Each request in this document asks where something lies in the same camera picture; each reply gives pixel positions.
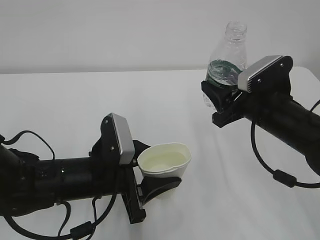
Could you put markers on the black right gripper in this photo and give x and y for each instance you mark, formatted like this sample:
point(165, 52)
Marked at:
point(267, 109)

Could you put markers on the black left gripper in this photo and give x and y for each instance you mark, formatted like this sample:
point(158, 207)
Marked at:
point(111, 178)

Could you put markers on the white paper cup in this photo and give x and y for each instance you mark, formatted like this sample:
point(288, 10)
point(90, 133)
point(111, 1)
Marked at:
point(164, 160)

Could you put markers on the clear green-label water bottle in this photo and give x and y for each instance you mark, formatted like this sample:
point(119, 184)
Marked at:
point(228, 59)

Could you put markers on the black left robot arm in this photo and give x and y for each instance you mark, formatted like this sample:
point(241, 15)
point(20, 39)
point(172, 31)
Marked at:
point(29, 184)

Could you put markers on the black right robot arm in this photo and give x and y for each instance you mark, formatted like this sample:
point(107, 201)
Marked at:
point(304, 137)

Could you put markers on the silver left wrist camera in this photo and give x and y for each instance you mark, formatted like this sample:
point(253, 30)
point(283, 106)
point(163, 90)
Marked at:
point(118, 140)

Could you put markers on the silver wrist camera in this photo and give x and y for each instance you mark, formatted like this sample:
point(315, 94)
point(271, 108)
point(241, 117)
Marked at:
point(265, 74)
point(118, 140)

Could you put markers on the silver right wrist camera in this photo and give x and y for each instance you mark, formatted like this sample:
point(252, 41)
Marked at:
point(265, 74)

